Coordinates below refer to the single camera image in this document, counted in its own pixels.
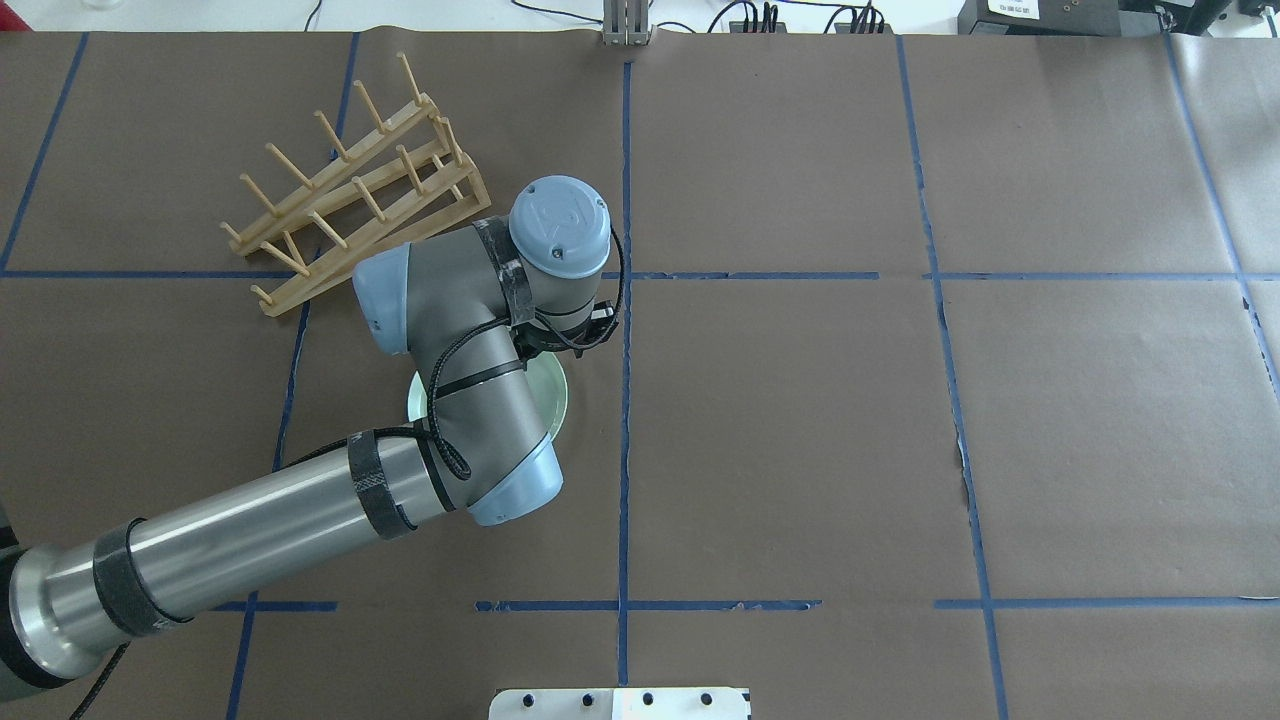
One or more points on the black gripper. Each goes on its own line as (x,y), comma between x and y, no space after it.
(545,346)

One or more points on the light green round plate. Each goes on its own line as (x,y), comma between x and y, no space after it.
(547,382)

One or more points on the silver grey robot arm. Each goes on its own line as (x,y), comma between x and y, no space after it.
(470,307)

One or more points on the wooden plate rack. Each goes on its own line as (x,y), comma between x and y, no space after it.
(408,179)

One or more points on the upper orange black power strip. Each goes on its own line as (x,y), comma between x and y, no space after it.
(759,19)

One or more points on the orange black power strip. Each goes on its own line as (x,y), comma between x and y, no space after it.
(759,19)
(860,20)

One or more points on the brown paper table cover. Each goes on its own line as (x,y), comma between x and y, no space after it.
(949,388)

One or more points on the lower orange black power strip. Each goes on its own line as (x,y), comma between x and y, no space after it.
(860,20)

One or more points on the black computer box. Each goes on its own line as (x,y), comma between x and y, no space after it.
(1039,18)

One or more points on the aluminium frame post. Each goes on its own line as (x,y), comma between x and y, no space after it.
(626,23)

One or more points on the white pedestal column with base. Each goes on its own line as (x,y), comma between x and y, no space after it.
(717,702)

